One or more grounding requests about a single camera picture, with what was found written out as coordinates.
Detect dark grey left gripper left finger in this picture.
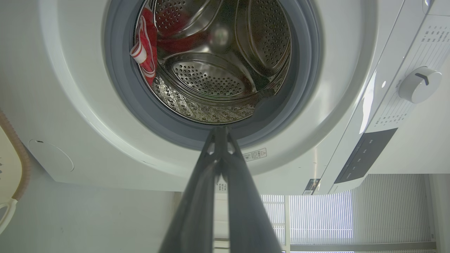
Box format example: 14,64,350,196
159,127,221,253

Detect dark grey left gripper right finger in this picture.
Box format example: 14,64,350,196
221,127,282,253

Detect red basketball jersey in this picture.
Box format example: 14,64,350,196
129,6,159,87

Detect dark washing machine display panel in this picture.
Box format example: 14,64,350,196
333,128,398,184

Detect stainless steel washing machine drum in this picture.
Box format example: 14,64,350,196
134,0,292,124

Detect beige plastic laundry basket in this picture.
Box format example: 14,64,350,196
0,109,32,234

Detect white washing machine dial knob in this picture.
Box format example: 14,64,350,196
398,66,443,104

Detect small triangle warning sticker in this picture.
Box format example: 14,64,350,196
242,148,267,162

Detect dark label sticker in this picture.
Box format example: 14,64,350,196
302,179,321,196

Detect white window blinds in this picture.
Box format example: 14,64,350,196
261,174,437,253

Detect grey rubber door gasket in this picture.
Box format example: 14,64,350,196
103,0,322,150

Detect white appliance edge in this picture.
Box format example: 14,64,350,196
0,0,450,196

